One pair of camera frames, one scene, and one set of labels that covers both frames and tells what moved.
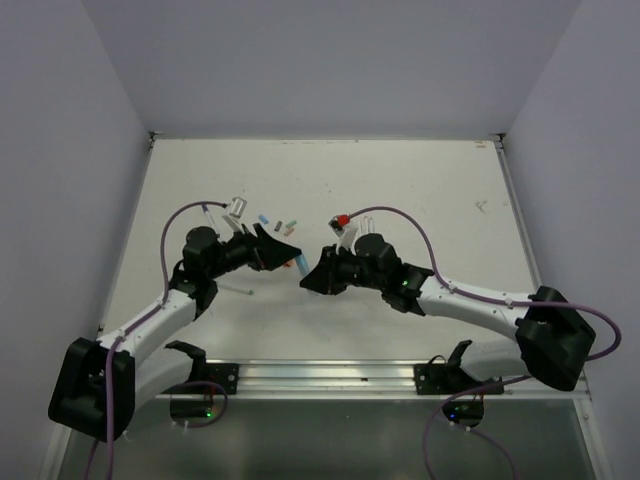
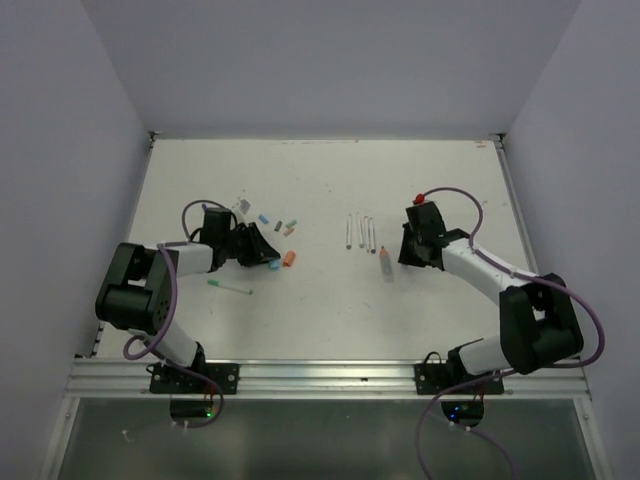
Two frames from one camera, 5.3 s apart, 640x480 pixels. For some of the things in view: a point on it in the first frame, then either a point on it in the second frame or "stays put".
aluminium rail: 346,381 stays put
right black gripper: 325,275 -> 405,255
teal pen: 241,290 stays put
